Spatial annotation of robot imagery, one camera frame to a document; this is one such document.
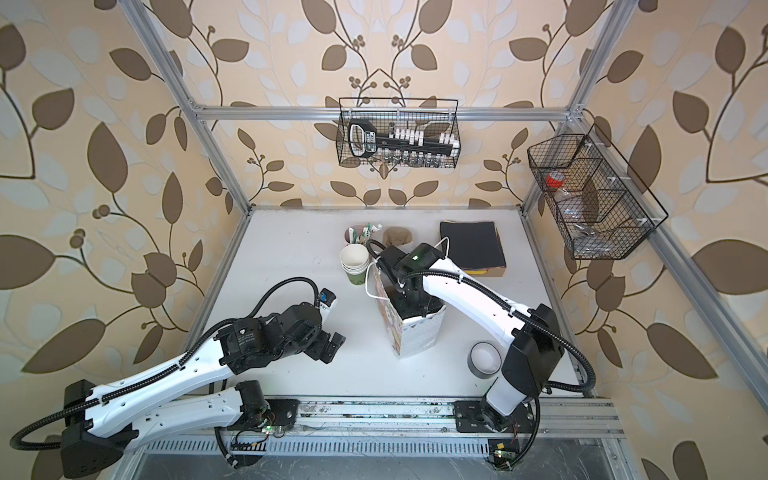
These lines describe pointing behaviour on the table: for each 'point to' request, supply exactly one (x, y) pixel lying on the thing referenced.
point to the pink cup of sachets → (360, 233)
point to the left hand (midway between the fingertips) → (334, 331)
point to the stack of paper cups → (354, 259)
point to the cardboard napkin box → (475, 247)
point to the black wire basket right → (603, 210)
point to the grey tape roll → (484, 360)
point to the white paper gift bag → (414, 336)
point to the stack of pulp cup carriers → (397, 235)
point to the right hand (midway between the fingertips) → (414, 319)
